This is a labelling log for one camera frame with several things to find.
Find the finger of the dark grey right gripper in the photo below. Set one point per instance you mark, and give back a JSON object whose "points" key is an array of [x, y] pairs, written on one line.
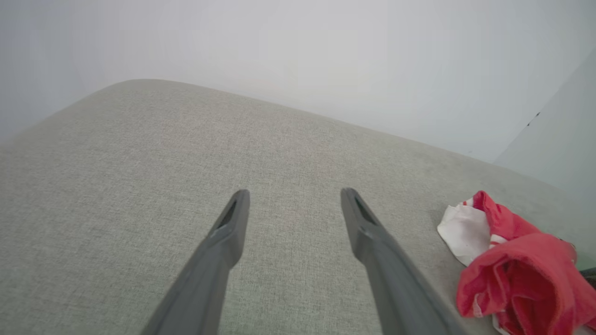
{"points": [[590, 277]]}

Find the red and white basketball jersey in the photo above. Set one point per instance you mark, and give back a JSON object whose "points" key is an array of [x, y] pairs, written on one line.
{"points": [[526, 274]]}

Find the grey fabric sofa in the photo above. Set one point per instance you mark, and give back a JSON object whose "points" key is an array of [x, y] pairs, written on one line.
{"points": [[139, 186]]}

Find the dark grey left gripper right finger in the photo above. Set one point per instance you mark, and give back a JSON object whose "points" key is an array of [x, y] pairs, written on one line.
{"points": [[396, 288]]}

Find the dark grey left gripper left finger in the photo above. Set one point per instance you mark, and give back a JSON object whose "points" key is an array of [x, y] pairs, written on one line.
{"points": [[205, 288]]}

